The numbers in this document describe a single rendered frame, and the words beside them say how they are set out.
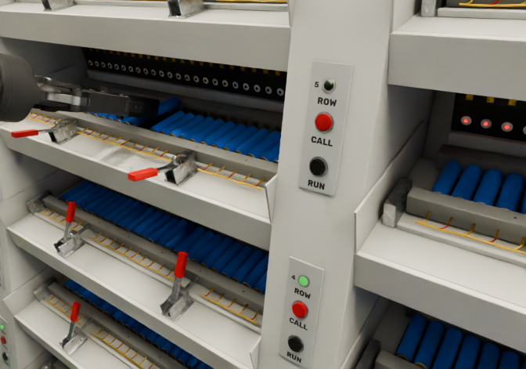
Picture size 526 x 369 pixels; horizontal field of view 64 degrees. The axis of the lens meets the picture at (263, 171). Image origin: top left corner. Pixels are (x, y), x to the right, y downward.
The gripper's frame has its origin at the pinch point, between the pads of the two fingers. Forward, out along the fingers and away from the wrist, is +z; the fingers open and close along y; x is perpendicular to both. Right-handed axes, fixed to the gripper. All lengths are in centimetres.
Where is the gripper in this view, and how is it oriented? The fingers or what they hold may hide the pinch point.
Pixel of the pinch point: (133, 106)
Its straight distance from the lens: 66.6
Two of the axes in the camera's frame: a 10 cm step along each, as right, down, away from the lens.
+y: -8.2, -2.2, 5.3
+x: -1.8, 9.7, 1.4
